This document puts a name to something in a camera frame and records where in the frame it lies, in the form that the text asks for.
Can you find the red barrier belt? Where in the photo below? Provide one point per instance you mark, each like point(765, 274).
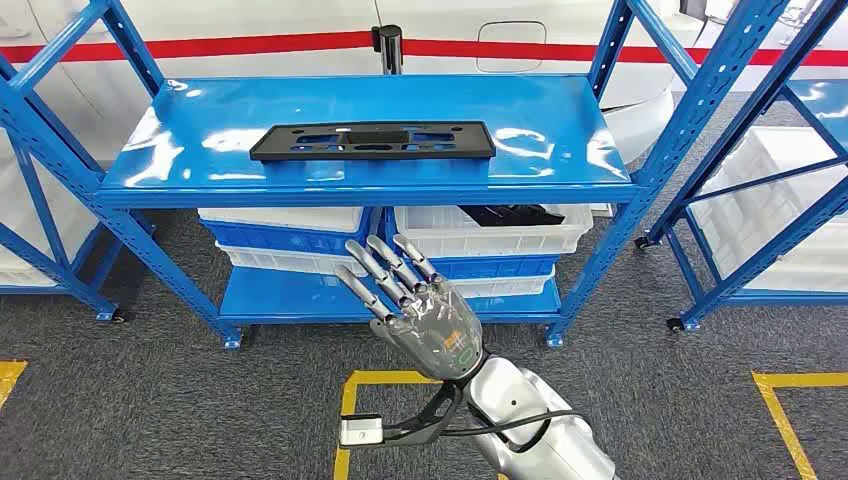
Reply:
point(530, 50)
point(232, 46)

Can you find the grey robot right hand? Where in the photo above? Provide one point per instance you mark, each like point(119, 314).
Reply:
point(437, 331)

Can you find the white car body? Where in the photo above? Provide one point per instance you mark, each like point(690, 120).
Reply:
point(265, 16)

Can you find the black-topped stanchion post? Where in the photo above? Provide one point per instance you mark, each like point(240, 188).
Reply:
point(389, 46)

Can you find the white plastic crate stack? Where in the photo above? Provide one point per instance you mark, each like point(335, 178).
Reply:
point(76, 228)
point(762, 192)

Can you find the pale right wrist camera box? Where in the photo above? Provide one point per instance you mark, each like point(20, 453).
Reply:
point(361, 430)

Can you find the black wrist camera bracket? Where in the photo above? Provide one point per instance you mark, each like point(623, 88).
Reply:
point(405, 434)

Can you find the black plastic parts pile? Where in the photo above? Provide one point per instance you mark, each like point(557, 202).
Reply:
point(510, 215)

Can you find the yellow floor tape square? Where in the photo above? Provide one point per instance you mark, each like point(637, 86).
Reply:
point(808, 379)
point(346, 411)
point(10, 378)

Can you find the black plastic frame part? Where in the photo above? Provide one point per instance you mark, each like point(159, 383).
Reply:
point(278, 149)

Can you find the blue metal shelf rack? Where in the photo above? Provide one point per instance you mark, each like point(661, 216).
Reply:
point(66, 281)
point(199, 132)
point(762, 262)

